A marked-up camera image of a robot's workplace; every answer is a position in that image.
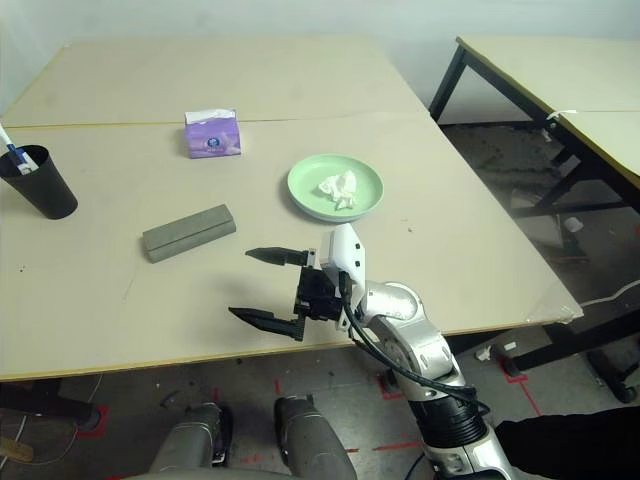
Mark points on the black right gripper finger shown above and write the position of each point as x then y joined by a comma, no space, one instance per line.
270,322
277,255

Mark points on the grey robot torso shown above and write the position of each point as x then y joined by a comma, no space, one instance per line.
210,475

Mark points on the blue marker with eraser cap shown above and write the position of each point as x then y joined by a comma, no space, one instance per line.
5,136

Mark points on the grey left robot leg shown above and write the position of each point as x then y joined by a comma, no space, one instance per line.
192,435

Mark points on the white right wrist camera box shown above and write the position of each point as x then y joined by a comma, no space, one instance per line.
347,255

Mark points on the grey robot leg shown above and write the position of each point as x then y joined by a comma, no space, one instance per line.
310,440
192,435

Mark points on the green plate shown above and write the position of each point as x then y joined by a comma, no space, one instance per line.
305,182

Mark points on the white tissue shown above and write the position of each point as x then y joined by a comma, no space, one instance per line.
339,190

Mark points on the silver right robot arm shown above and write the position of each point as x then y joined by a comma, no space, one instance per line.
415,335

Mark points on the beige side table black frame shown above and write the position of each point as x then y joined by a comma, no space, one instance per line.
540,75

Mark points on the bystander black trouser leg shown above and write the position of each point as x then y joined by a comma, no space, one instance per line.
575,445

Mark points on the purple tissue pack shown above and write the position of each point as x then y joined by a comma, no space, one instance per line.
215,139

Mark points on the grey right robot leg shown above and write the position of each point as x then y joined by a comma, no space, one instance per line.
310,440

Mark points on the small white round container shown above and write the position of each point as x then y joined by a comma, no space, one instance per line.
573,224

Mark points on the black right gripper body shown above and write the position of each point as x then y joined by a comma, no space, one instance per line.
317,295

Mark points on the small white floor scrap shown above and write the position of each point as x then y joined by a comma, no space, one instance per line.
483,354

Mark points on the brown wooden block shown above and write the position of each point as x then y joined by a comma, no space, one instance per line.
15,449

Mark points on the blue marker with round cap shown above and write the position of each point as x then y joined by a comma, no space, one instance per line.
30,164

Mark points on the tapered black cup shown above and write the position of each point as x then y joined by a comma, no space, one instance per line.
45,190

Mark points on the grey glasses case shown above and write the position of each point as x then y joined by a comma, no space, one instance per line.
190,232

